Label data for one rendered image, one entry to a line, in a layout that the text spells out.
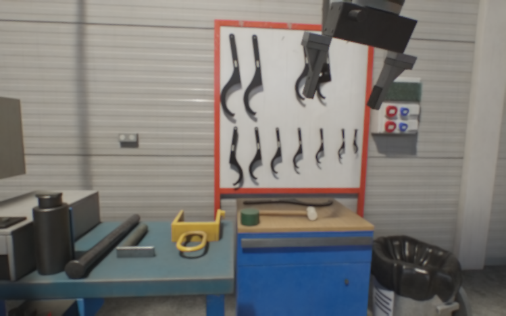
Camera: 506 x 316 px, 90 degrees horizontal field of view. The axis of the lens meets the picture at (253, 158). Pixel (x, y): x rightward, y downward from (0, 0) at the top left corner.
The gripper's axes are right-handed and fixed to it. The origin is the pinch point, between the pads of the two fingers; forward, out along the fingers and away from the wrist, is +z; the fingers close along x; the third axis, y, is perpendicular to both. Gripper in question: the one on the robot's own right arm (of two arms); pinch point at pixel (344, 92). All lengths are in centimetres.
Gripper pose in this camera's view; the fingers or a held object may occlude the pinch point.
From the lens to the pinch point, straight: 51.1
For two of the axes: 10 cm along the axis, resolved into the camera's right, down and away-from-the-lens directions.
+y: 1.2, 5.0, -8.6
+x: 9.7, 1.1, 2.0
